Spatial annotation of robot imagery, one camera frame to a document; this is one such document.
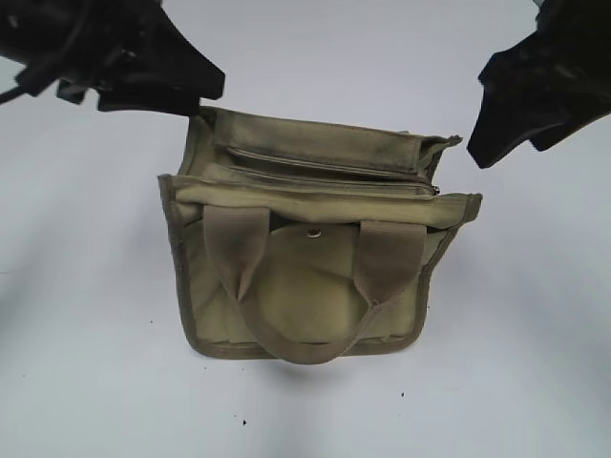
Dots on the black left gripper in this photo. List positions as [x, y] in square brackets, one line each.
[83, 45]

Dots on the olive yellow canvas bag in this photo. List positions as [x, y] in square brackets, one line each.
[306, 241]

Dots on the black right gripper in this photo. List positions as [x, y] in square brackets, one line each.
[528, 97]

